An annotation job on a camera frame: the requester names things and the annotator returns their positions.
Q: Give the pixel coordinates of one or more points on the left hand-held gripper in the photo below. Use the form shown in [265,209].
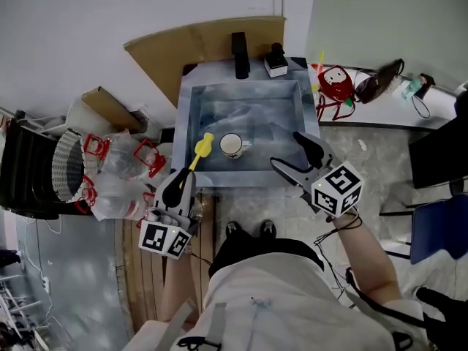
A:
[164,240]

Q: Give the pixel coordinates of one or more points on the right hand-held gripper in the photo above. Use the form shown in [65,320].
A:
[338,190]

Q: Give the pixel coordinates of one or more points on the yellow brush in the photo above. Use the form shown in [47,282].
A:
[203,147]

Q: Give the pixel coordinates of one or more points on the white cup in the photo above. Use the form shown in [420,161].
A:
[231,145]

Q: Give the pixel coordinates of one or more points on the person's left forearm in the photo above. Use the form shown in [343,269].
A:
[179,283]

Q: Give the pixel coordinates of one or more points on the person's right forearm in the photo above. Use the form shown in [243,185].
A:
[369,258]

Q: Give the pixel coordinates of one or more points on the person's left hand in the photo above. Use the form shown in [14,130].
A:
[161,216]

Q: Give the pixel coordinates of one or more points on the person's left black shoe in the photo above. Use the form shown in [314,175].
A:
[233,229]

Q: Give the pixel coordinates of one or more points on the person's black shoe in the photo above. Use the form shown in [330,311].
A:
[233,229]
[268,228]

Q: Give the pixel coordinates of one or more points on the pile of clear plastic bags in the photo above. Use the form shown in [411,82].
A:
[117,174]

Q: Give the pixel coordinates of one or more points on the blue-grey sink basin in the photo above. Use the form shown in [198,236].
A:
[252,115]

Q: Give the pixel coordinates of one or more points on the person's right black shoe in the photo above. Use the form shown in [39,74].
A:
[268,228]

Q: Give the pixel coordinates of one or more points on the wooden slat board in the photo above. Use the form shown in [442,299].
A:
[146,269]

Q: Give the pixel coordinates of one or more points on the red cat-face bag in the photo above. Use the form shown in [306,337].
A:
[334,82]

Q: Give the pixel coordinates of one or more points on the yellow-green plastic sticks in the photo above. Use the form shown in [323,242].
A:
[317,71]

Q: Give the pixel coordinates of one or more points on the person's black shorts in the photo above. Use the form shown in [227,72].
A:
[263,251]

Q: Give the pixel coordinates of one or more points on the white soap dispenser black pump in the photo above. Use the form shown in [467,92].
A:
[276,66]

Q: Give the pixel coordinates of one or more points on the dark brown pouch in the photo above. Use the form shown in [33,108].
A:
[378,79]

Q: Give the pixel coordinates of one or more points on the long brown cardboard box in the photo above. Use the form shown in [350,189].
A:
[109,106]

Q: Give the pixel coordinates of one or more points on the white mesh basket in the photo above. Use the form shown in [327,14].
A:
[67,166]

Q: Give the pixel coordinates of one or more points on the black faucet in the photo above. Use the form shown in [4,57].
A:
[240,55]

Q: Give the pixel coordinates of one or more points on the clear teal plastic bottle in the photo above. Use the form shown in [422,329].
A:
[410,88]

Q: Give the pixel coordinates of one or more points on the black desk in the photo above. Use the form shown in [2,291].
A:
[438,159]

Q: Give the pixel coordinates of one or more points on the large brown cardboard sheet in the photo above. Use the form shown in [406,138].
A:
[175,49]

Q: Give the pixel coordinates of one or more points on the person's white shirt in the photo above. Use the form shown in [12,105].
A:
[285,305]

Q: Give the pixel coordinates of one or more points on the blue chair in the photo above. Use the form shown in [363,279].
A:
[438,229]

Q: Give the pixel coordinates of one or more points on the black bin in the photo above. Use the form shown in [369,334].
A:
[25,170]

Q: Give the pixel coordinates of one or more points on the white metal rack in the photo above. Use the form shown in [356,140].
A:
[18,313]

